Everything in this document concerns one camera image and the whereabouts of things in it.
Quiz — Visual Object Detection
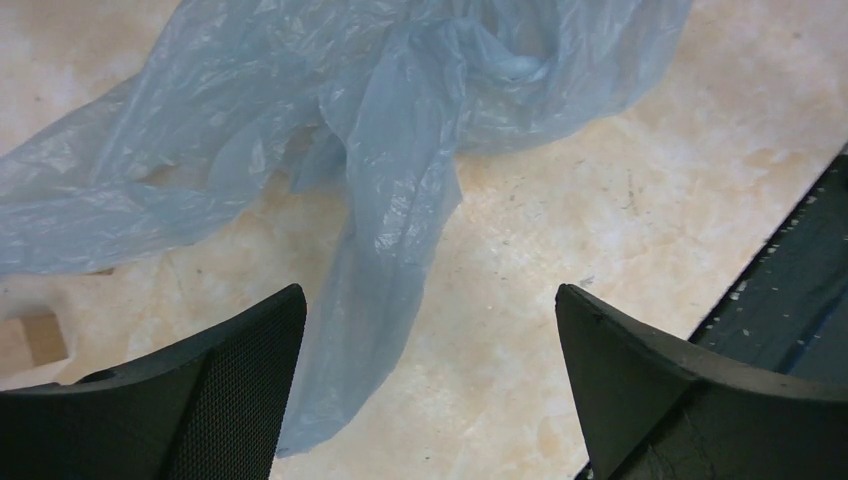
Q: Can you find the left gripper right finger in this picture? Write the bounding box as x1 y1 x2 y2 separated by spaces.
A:
555 284 847 479

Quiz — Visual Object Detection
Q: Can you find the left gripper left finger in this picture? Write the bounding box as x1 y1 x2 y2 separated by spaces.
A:
1 284 307 479

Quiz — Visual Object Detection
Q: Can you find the blue plastic trash bag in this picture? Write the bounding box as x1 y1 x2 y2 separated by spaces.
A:
1 1 691 458

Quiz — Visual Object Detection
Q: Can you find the wooden letter tile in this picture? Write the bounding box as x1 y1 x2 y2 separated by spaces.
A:
21 312 69 366

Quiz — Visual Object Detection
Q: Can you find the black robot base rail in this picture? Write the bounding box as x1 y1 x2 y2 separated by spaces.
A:
683 154 847 390

